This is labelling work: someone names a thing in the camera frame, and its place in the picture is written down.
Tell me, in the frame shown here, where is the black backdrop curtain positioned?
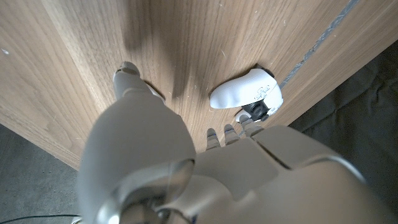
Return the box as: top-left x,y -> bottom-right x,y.
289,40 -> 398,206

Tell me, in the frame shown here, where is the grey tape table outline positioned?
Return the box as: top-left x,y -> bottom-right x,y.
279,0 -> 360,90

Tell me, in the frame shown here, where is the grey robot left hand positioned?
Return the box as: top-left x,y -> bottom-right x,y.
76,61 -> 398,224

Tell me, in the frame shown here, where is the white AirPods case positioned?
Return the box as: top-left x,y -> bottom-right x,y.
144,83 -> 166,103

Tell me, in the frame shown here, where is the black looped floor cable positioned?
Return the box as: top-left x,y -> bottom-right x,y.
0,213 -> 82,224

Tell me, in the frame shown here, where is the white black game controller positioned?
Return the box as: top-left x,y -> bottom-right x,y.
210,63 -> 284,123

